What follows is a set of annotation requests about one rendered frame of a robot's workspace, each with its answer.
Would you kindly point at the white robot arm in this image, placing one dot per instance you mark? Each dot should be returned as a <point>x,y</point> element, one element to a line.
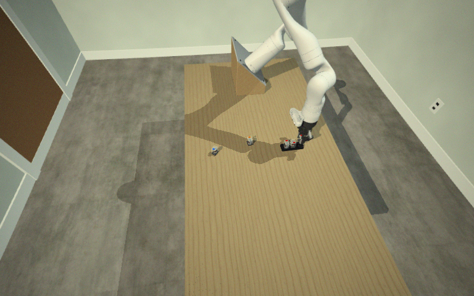
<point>294,24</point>

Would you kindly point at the black rack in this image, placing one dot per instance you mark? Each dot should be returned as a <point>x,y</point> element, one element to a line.
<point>298,146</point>

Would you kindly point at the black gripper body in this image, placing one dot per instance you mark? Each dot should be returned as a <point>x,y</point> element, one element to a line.
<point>308,126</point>

